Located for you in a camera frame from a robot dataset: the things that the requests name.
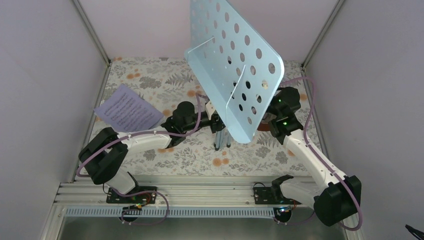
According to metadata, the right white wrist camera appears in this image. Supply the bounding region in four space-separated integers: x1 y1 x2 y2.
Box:
261 80 269 90

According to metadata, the light blue cable duct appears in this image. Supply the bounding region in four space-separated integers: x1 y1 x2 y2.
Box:
64 206 291 219

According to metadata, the black object bottom right corner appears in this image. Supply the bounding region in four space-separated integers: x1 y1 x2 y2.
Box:
405 224 424 240

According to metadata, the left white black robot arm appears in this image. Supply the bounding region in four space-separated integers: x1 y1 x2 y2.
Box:
77 101 225 203

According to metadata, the purple cable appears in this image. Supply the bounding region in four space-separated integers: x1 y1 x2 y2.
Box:
279 76 363 232
76 93 210 178

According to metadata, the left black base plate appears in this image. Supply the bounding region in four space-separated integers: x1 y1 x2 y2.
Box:
106 186 158 206

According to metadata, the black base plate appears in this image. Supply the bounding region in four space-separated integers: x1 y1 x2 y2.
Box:
253 186 295 205
106 186 158 206

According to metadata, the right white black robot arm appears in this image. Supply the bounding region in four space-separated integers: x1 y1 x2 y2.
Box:
267 87 362 227

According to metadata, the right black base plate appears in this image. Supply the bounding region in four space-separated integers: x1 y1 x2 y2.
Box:
253 186 295 205

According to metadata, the brown wooden metronome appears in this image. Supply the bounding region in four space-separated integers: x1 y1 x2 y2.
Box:
257 113 272 132

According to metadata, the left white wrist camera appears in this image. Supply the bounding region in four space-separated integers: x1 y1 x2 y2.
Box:
205 101 216 120

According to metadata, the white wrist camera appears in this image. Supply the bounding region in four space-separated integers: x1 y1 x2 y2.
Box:
205 101 216 120
261 80 269 90

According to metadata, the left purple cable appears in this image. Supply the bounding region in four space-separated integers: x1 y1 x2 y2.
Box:
76 93 210 178

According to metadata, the light blue music stand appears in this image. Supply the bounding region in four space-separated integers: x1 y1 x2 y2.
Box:
184 0 285 144

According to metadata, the floral patterned table mat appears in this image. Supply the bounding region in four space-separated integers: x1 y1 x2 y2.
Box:
102 57 309 177

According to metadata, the lilac sheet music page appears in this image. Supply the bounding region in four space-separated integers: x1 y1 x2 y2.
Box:
94 84 164 133

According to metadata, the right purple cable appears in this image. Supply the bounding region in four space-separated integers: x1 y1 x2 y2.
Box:
279 76 363 232

